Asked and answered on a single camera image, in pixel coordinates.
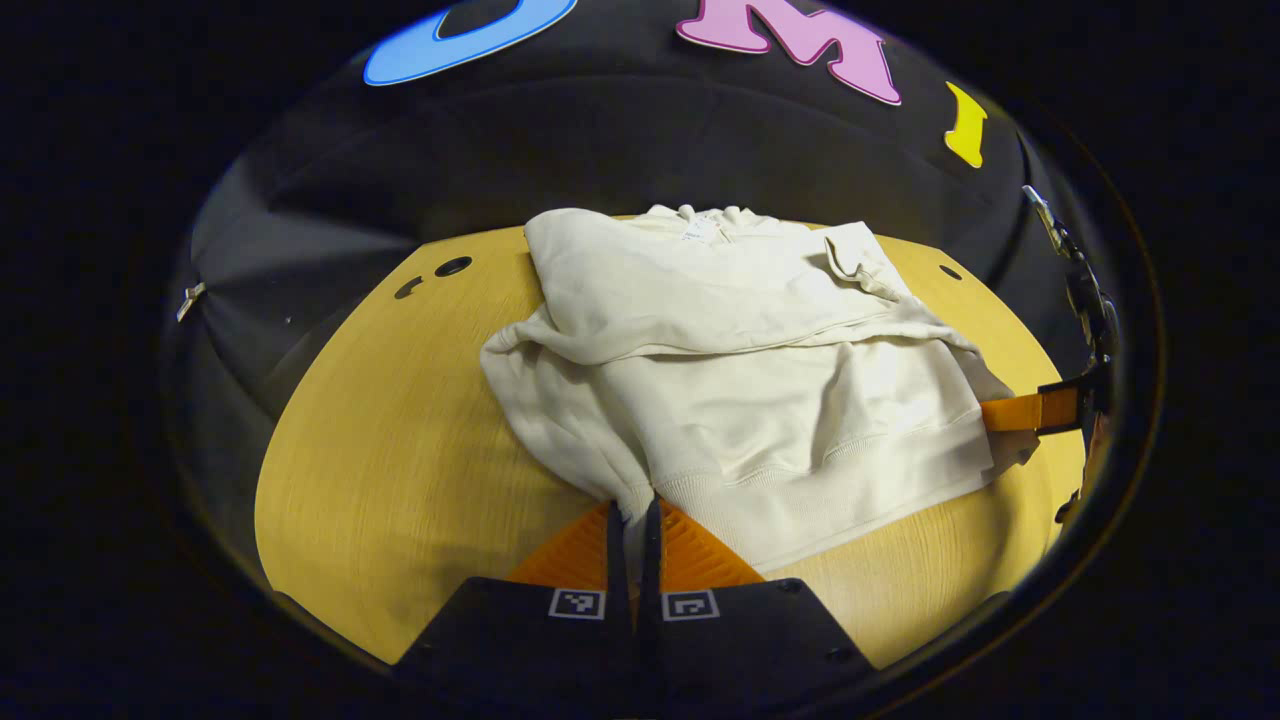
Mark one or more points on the black backdrop cloth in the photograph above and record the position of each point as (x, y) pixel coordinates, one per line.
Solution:
(600, 130)

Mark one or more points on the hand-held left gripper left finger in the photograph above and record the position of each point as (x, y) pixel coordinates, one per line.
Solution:
(617, 560)

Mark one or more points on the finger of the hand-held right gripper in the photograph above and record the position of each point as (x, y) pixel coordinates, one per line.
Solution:
(1025, 410)

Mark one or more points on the cream sweatshirt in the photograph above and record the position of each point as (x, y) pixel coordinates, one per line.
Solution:
(760, 400)

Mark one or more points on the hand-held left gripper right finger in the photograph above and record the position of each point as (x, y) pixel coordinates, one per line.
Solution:
(650, 560)

